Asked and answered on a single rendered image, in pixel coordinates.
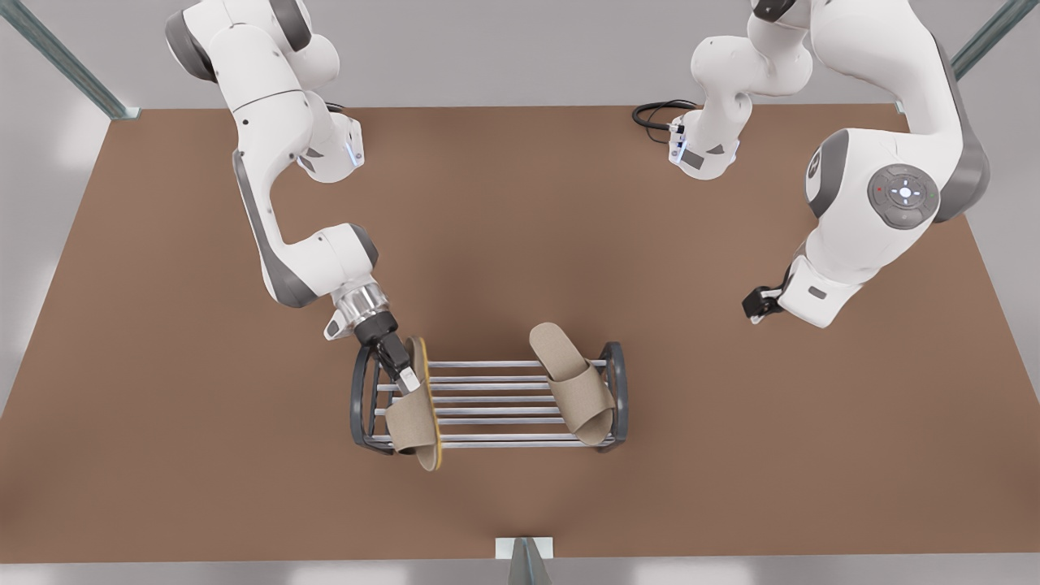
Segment dark metal shoe rack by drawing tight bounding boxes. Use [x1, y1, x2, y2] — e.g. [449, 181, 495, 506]
[350, 340, 630, 455]

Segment beige slipper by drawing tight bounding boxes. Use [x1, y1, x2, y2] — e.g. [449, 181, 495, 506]
[383, 336, 445, 473]
[529, 323, 617, 447]

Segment silver frame post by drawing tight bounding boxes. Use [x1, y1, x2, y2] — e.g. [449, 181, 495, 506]
[0, 0, 141, 122]
[495, 535, 556, 585]
[895, 0, 1040, 115]

